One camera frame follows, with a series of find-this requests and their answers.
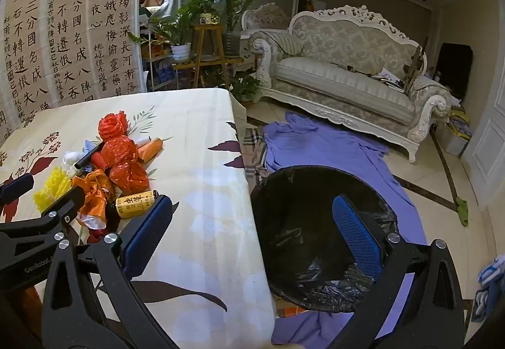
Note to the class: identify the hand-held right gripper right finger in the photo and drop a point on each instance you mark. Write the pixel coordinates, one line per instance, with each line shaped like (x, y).
(357, 234)

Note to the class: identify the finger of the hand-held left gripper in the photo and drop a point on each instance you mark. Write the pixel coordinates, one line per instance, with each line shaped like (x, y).
(67, 202)
(15, 188)

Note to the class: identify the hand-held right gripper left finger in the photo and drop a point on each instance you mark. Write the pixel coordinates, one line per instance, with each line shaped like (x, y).
(146, 232)

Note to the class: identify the yellow foam fruit net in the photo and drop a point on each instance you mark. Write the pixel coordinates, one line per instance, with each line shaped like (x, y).
(51, 189)

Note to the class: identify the yellow label small bottle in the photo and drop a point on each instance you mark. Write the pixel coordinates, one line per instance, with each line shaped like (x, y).
(136, 204)

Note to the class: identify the orange plastic bag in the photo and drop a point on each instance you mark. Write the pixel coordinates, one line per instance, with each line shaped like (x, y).
(94, 189)

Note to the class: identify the white tissue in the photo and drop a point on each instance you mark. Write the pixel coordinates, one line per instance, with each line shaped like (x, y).
(73, 157)

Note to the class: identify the black tube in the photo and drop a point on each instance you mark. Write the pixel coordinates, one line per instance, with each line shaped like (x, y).
(88, 155)

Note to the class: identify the black trash bin with bag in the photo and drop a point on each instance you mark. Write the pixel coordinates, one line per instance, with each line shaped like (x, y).
(300, 222)

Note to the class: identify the red plastic bag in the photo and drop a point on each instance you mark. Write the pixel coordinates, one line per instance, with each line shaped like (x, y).
(122, 161)

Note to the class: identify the orange packet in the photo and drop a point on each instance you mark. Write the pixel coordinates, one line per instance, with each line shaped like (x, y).
(150, 150)

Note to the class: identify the red foam fruit net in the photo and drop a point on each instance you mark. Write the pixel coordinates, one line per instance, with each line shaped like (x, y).
(112, 126)

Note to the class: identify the floral tablecloth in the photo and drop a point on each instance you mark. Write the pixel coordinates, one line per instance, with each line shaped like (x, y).
(197, 159)

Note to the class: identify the purple cloth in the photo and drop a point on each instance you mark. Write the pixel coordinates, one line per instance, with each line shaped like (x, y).
(315, 148)

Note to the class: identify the green cloth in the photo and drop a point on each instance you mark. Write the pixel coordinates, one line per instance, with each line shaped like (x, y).
(461, 211)

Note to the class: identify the plaid cloth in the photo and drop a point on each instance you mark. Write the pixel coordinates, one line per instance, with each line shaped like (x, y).
(252, 151)

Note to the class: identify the blue white shoe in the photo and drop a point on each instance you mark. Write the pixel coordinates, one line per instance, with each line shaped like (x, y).
(491, 270)
(484, 305)

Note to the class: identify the box of colourful books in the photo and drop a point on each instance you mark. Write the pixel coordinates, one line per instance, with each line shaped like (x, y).
(455, 132)

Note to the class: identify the pile of magazines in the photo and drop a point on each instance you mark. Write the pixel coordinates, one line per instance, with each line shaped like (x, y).
(388, 80)

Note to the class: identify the ornate white sofa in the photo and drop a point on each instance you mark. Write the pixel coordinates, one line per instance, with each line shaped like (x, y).
(335, 77)

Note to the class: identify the blue plastic crate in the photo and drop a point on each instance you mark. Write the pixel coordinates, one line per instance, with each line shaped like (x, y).
(165, 73)

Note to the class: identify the white panelled door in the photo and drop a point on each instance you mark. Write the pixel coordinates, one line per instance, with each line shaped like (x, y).
(487, 136)

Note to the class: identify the small leafy floor plant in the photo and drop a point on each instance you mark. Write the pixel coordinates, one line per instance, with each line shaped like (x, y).
(244, 88)

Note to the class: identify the wooden stick object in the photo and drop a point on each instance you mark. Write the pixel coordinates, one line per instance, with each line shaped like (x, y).
(416, 65)

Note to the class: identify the plant in white pot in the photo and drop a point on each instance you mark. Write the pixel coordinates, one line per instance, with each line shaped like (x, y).
(181, 51)

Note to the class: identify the wooden plant stand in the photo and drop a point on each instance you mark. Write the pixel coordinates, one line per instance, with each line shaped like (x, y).
(208, 57)

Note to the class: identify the striped cushion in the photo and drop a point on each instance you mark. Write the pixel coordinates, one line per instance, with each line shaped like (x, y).
(278, 41)

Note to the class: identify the ornate white armchair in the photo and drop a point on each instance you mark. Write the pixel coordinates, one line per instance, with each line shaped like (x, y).
(268, 17)

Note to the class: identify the tall plant in dark pot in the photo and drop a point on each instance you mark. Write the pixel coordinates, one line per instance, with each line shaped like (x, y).
(232, 6)

